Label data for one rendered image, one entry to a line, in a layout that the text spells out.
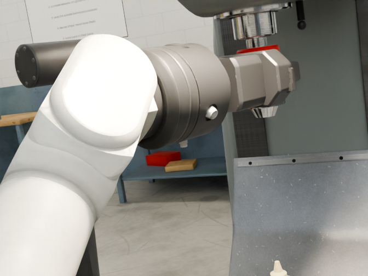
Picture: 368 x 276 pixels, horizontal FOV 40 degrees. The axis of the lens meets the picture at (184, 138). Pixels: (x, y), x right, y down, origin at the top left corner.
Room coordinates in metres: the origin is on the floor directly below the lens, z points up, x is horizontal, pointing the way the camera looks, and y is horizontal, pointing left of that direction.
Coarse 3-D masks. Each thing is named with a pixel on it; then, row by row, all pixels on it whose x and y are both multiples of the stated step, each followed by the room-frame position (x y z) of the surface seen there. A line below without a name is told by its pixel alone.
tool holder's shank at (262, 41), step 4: (260, 36) 0.55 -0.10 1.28; (264, 36) 0.55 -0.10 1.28; (248, 40) 0.56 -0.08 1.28; (252, 40) 0.55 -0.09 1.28; (256, 40) 0.55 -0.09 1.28; (260, 40) 0.55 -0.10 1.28; (264, 40) 0.55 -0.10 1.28; (248, 44) 0.56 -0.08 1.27; (252, 44) 0.55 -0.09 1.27; (256, 44) 0.55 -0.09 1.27; (260, 44) 0.55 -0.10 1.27; (264, 44) 0.55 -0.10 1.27; (248, 48) 0.56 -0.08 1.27
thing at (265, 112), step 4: (260, 108) 0.55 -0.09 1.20; (264, 108) 0.55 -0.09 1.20; (268, 108) 0.55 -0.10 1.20; (272, 108) 0.55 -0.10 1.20; (276, 108) 0.55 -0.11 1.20; (252, 112) 0.56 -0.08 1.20; (256, 112) 0.55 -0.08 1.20; (260, 112) 0.55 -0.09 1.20; (264, 112) 0.55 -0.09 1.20; (268, 112) 0.55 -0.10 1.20; (272, 112) 0.55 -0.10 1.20; (276, 112) 0.56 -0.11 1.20; (256, 116) 0.56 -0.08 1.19; (260, 116) 0.55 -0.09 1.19; (264, 116) 0.55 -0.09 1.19; (268, 116) 0.55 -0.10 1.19
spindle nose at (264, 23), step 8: (240, 16) 0.54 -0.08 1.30; (248, 16) 0.54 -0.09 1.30; (256, 16) 0.54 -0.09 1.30; (264, 16) 0.54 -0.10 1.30; (272, 16) 0.54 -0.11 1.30; (232, 24) 0.56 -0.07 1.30; (240, 24) 0.55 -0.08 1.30; (248, 24) 0.54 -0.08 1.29; (256, 24) 0.54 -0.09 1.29; (264, 24) 0.54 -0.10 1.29; (272, 24) 0.54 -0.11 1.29; (240, 32) 0.55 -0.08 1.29; (248, 32) 0.54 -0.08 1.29; (256, 32) 0.54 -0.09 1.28; (264, 32) 0.54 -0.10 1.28; (272, 32) 0.54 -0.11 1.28
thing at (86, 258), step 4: (84, 252) 0.76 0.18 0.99; (88, 252) 0.77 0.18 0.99; (84, 256) 0.76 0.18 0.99; (88, 256) 0.77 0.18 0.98; (84, 260) 0.76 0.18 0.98; (88, 260) 0.77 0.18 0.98; (80, 264) 0.74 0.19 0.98; (84, 264) 0.75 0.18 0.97; (88, 264) 0.76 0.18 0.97; (80, 268) 0.74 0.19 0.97; (84, 268) 0.75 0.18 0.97; (88, 268) 0.76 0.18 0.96; (80, 272) 0.74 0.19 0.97; (84, 272) 0.75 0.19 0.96; (88, 272) 0.76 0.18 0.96; (92, 272) 0.77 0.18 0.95
